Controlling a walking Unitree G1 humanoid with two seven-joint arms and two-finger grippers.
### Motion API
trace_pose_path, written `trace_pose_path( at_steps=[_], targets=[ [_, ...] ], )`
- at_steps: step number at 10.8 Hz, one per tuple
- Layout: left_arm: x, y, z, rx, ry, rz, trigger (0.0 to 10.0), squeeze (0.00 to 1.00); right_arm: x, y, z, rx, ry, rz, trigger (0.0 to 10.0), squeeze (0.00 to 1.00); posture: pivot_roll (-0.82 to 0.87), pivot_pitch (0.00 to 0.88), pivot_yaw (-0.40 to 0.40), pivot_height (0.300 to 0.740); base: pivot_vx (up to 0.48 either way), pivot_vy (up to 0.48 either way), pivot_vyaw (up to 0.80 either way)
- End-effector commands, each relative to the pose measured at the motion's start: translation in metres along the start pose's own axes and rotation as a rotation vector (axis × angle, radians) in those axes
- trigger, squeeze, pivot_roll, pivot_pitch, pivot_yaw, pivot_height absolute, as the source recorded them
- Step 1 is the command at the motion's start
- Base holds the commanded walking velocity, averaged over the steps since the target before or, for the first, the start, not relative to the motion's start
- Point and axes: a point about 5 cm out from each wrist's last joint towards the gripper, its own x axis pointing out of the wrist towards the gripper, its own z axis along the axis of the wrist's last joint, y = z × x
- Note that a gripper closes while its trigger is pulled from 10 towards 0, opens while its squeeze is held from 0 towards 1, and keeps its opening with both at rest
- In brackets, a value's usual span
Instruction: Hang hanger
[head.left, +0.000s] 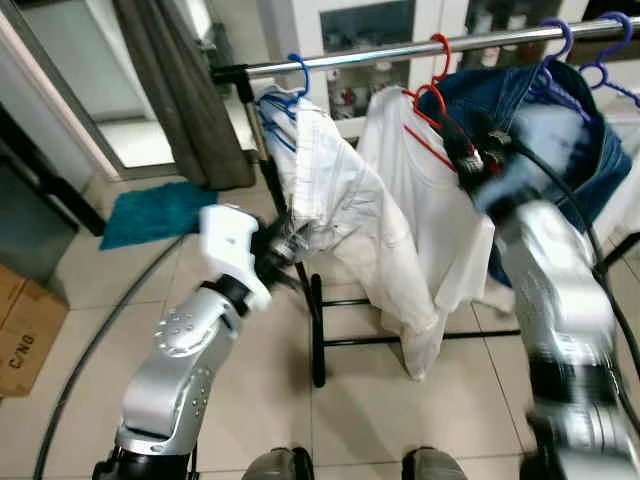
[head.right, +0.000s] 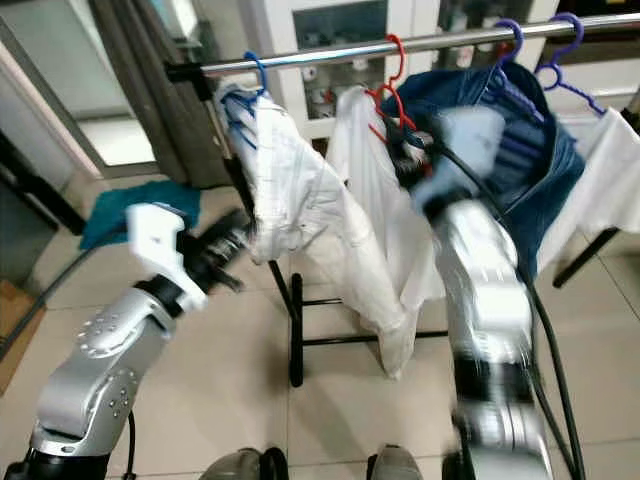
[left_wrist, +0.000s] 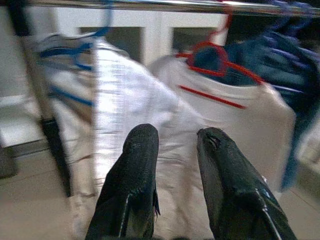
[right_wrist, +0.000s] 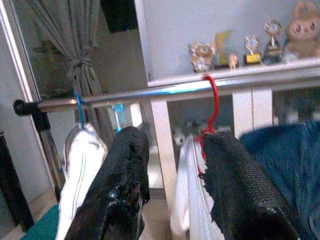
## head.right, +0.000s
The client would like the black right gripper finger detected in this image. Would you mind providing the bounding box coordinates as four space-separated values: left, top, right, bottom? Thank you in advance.
382 106 419 149

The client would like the red plastic hanger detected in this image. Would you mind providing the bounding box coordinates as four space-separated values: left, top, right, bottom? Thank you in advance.
365 33 423 151

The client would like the purple plastic hanger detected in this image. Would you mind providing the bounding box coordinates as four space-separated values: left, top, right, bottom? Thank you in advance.
485 17 551 121
535 12 611 116

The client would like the blue plastic hanger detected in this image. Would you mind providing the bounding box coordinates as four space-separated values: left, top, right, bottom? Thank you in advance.
218 50 271 151

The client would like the plain white T-shirt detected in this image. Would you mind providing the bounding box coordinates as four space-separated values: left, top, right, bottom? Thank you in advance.
325 88 451 306

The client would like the white striped shirt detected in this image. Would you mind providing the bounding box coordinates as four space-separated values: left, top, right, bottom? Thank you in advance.
215 82 423 381

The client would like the teal floor mat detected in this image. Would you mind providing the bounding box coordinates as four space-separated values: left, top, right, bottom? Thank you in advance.
78 180 203 251

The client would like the blue denim garment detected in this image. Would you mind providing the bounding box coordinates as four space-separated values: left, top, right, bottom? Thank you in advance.
395 60 589 281

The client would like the grey curtain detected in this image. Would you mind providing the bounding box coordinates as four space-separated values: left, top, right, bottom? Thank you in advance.
88 0 231 189

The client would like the dark low furniture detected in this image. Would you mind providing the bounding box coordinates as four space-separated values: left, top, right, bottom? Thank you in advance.
0 135 86 286

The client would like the grey robot left foot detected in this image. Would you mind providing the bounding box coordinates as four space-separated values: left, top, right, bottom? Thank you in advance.
198 447 286 480

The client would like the grey robot foot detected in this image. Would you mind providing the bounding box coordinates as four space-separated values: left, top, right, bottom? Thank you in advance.
198 447 286 480
365 445 426 480

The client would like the brown cardboard box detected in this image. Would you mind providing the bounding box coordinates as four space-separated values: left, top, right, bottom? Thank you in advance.
0 280 29 391

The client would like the glass sliding door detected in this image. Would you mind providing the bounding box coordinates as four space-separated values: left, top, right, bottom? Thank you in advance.
0 0 151 181

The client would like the grey robot right foot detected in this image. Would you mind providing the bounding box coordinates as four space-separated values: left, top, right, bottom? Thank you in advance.
365 445 426 480

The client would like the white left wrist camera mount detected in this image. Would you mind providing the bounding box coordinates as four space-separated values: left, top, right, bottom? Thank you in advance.
125 200 213 313

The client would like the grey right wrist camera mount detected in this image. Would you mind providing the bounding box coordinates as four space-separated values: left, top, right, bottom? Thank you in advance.
410 105 511 216

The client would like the silver clothes rail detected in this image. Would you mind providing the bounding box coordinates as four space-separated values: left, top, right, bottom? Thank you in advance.
200 13 640 76

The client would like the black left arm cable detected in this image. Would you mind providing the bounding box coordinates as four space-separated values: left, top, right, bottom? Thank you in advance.
0 240 126 361

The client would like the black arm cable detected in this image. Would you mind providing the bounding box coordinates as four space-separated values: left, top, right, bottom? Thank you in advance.
0 240 126 361
430 140 586 480

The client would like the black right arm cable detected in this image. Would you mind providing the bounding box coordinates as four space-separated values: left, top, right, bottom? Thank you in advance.
430 140 586 480

